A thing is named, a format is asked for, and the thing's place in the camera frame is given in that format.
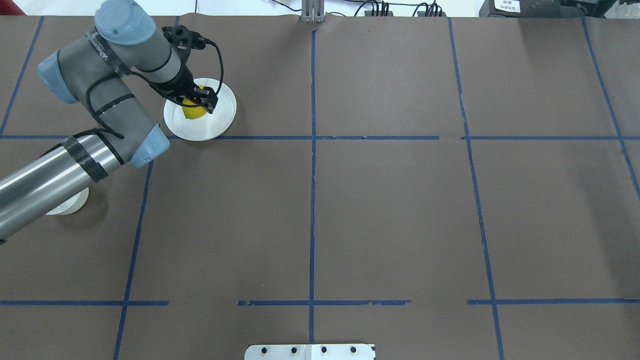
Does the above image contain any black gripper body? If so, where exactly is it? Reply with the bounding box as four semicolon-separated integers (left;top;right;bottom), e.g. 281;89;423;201
148;64;202;103

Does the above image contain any yellow lemon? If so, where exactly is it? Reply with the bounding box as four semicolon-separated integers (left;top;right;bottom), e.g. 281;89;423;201
182;93;208;120

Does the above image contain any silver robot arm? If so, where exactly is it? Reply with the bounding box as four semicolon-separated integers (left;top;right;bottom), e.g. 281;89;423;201
0;0;220;244

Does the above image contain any white round plate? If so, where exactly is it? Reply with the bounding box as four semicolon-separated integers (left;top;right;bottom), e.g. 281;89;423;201
163;83;238;142

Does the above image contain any white ceramic bowl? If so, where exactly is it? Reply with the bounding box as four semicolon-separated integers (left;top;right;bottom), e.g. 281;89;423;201
46;187;90;216

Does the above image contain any black computer box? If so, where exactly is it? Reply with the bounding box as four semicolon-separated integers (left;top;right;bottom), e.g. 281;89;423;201
478;0;583;19

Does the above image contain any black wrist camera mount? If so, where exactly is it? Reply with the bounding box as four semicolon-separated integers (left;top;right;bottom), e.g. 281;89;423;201
161;25;207;51

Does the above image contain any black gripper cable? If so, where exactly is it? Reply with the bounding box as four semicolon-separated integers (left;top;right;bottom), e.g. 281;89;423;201
86;37;225;141

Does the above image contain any aluminium frame post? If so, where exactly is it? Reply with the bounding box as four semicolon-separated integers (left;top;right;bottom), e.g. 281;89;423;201
300;0;326;23

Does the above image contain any white camera stand pillar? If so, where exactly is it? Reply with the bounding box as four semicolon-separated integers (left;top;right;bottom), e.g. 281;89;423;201
244;343;377;360

